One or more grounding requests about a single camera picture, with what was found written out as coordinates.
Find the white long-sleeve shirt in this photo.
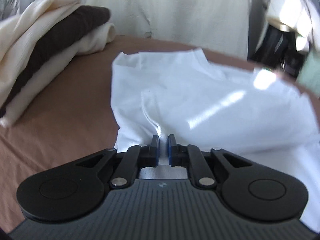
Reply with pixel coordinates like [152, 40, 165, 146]
[111, 49, 319, 231]

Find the cream folded garment bottom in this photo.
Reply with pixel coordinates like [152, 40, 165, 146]
[1, 23, 116, 128]

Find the cream folded garment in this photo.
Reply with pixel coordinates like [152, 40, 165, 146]
[1, 23, 116, 128]
[1, 0, 82, 103]

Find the black hanging garment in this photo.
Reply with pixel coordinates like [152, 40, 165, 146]
[250, 25, 306, 79]

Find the cream covered mattress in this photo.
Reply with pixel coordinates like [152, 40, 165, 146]
[86, 0, 252, 59]

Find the mint green printed bag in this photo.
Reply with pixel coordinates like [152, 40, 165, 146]
[297, 50, 320, 98]

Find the dark brown folded garment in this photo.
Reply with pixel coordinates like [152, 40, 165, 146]
[1, 5, 111, 116]

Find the cream folded garment top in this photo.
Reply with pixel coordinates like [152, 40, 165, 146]
[1, 0, 82, 103]

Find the white puffer jacket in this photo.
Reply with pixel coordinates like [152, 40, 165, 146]
[266, 0, 319, 53]

